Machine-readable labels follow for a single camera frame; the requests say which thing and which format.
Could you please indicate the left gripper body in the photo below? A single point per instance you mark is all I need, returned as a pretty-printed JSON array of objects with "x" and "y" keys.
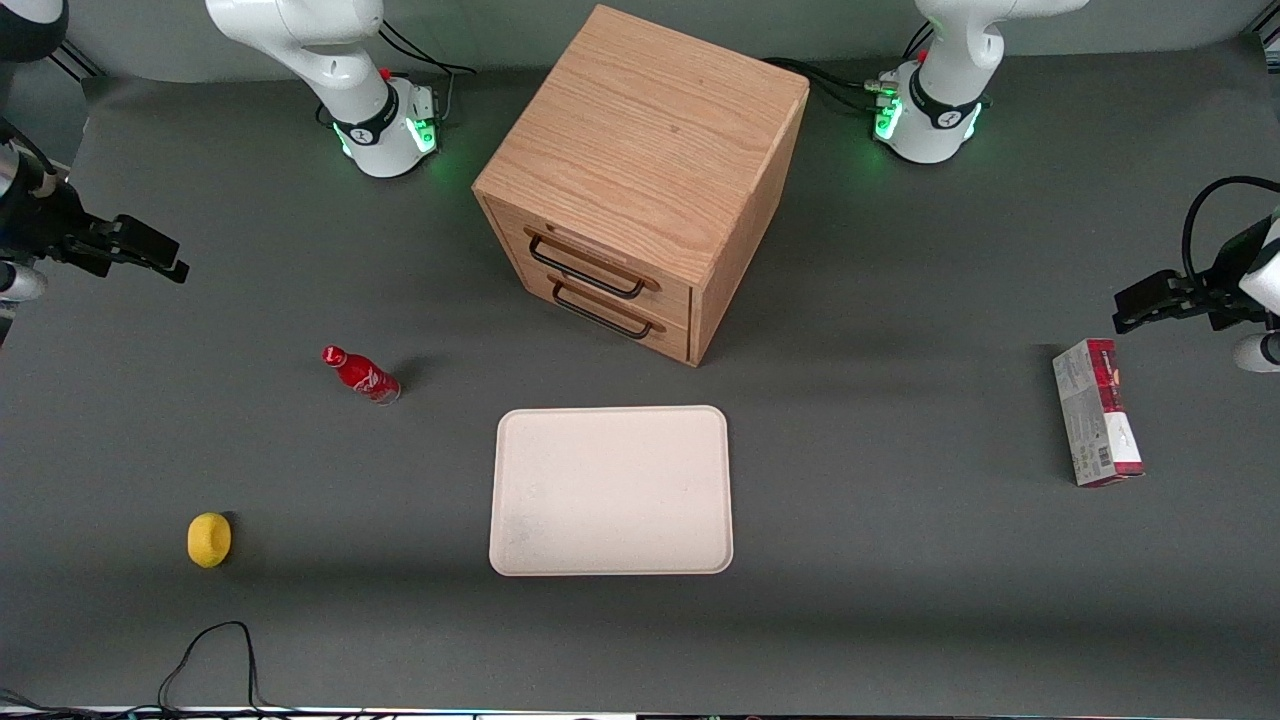
[{"x": 1222, "y": 283}]

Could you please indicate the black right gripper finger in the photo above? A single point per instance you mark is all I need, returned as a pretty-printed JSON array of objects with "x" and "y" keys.
[
  {"x": 145, "y": 240},
  {"x": 140, "y": 264}
]

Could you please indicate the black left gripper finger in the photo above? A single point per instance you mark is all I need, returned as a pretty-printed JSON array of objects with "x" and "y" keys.
[
  {"x": 1155, "y": 290},
  {"x": 1160, "y": 312}
]

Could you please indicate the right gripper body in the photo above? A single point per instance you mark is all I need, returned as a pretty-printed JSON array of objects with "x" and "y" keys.
[{"x": 52, "y": 222}]

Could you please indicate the wooden drawer with slotted front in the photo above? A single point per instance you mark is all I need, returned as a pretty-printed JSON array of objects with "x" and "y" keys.
[{"x": 675, "y": 297}]

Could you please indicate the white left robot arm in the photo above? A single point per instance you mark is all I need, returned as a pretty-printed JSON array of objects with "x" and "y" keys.
[{"x": 950, "y": 60}]

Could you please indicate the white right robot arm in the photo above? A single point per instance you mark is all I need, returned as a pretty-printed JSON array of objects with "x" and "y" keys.
[{"x": 340, "y": 60}]

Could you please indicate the wooden drawer with plain front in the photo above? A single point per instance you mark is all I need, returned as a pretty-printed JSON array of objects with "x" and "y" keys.
[{"x": 672, "y": 340}]

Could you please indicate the oak wooden drawer cabinet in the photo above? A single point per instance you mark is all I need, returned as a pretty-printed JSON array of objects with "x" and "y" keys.
[{"x": 650, "y": 130}]

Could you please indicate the grey and red carton box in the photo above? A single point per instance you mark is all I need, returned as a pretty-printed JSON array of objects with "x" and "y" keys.
[{"x": 1095, "y": 420}]

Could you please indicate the red cola bottle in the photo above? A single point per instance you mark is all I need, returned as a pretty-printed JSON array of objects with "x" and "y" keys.
[{"x": 362, "y": 376}]

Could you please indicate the yellow toy fruit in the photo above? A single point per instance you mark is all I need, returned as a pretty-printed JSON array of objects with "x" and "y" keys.
[{"x": 208, "y": 540}]

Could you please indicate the beige rectangular tray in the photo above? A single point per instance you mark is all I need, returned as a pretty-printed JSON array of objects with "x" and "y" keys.
[{"x": 610, "y": 490}]

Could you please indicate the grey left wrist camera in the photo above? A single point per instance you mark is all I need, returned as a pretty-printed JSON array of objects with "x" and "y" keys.
[{"x": 1258, "y": 352}]

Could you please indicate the aluminium frame rail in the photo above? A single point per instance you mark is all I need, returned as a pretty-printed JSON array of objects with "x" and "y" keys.
[
  {"x": 75, "y": 62},
  {"x": 1265, "y": 38}
]

